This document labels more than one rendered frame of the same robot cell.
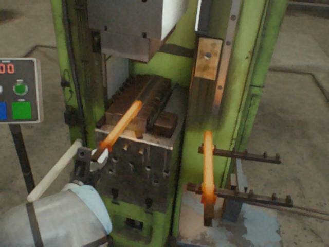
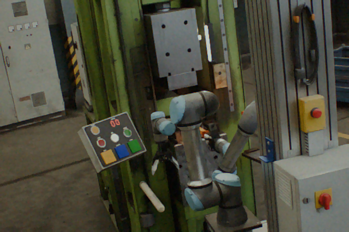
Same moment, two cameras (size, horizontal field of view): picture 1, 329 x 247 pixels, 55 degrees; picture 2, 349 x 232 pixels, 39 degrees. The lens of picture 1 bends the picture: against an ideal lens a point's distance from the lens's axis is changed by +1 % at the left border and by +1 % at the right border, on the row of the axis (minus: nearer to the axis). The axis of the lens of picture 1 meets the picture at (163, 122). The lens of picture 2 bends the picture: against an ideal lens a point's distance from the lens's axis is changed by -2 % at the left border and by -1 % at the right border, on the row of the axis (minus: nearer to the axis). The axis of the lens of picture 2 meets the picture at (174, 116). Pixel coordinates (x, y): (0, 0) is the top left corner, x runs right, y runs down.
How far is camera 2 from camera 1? 2.47 m
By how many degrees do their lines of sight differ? 34
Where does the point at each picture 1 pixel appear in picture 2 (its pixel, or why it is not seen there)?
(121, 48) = (180, 82)
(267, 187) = (258, 189)
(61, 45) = (124, 105)
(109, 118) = (178, 136)
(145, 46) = (194, 75)
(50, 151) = not seen: outside the picture
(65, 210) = not seen: hidden behind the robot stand
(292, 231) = not seen: hidden behind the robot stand
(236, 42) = (230, 61)
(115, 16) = (175, 65)
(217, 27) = (218, 56)
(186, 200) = (252, 155)
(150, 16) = (194, 58)
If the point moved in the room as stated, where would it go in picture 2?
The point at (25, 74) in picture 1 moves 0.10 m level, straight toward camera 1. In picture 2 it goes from (126, 123) to (139, 123)
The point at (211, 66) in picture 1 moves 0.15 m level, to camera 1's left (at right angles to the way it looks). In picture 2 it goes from (223, 79) to (206, 84)
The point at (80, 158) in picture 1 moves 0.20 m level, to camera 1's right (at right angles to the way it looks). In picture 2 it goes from (212, 128) to (239, 120)
